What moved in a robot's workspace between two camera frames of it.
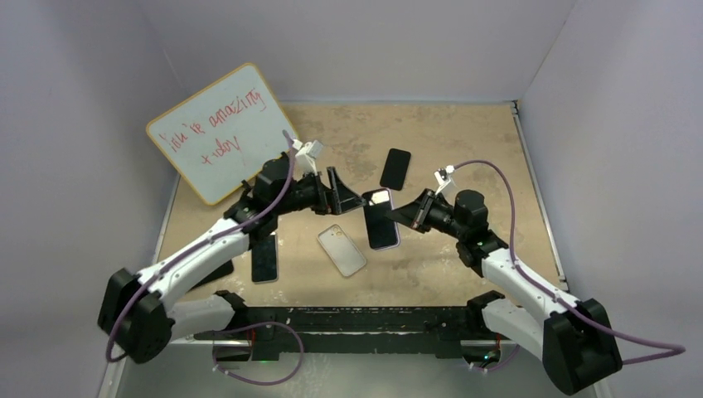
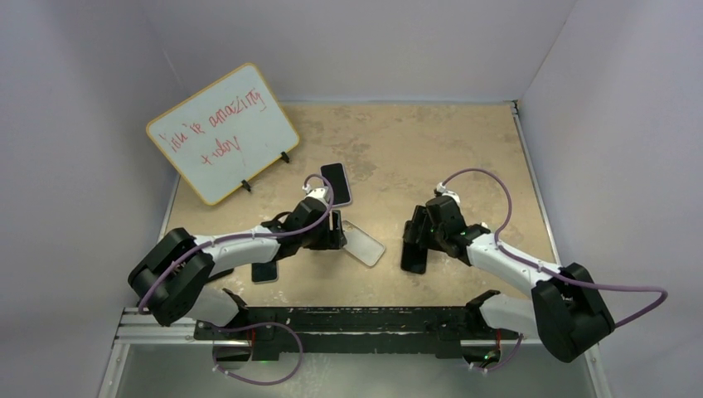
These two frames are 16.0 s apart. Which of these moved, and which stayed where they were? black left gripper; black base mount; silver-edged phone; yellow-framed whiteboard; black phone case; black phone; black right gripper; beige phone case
Moved: beige phone case; black left gripper; black right gripper; black phone
Stayed: yellow-framed whiteboard; silver-edged phone; black phone case; black base mount
